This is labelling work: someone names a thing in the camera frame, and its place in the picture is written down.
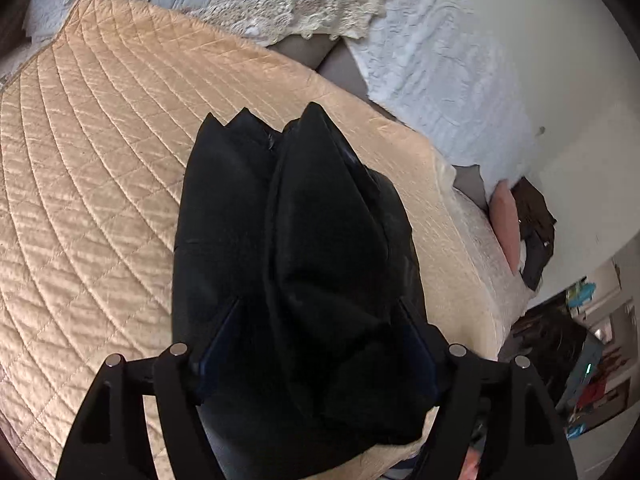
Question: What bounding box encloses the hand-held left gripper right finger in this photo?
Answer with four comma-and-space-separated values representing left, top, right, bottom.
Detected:
400, 301, 578, 480

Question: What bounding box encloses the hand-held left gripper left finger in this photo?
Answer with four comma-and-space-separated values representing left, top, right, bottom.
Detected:
55, 300, 239, 480

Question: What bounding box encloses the black leather jacket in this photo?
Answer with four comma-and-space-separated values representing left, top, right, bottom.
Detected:
170, 101, 441, 480

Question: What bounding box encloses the dark cloth pile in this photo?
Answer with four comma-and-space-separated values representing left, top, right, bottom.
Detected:
500, 305, 591, 403

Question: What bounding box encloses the black cloth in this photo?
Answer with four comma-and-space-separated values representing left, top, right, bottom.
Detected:
520, 232, 553, 291

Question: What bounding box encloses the pink pillow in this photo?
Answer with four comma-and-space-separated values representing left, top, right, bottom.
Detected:
489, 180, 523, 273

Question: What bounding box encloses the turquoise object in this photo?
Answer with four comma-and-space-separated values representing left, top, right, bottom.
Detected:
565, 282, 598, 308

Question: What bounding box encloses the dark brown cloth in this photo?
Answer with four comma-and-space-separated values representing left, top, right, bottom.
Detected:
512, 176, 558, 246

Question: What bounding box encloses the beige quilted blanket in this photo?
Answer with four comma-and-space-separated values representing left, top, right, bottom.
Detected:
0, 0, 501, 480

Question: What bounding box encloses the white textured cover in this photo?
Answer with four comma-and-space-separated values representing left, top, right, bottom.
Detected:
345, 0, 543, 193

